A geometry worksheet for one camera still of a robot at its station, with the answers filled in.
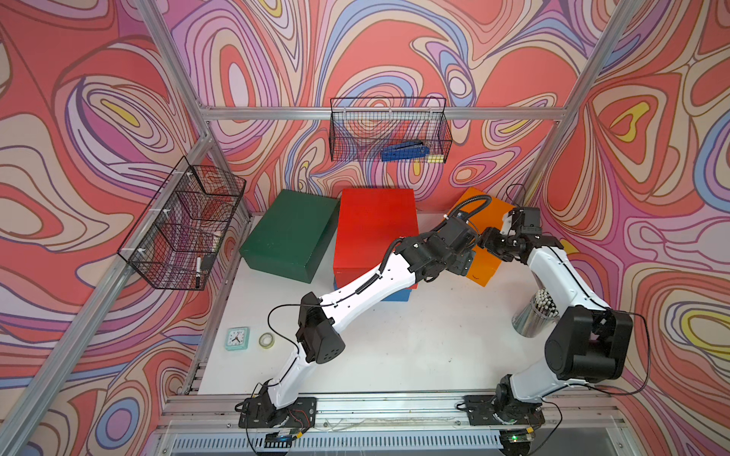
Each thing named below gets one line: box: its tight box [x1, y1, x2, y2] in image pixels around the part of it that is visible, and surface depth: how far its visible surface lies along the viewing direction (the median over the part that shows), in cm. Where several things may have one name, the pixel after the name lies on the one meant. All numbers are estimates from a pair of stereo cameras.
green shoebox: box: [238, 189, 341, 285], surface depth 101 cm
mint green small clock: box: [224, 326, 250, 351], surface depth 86 cm
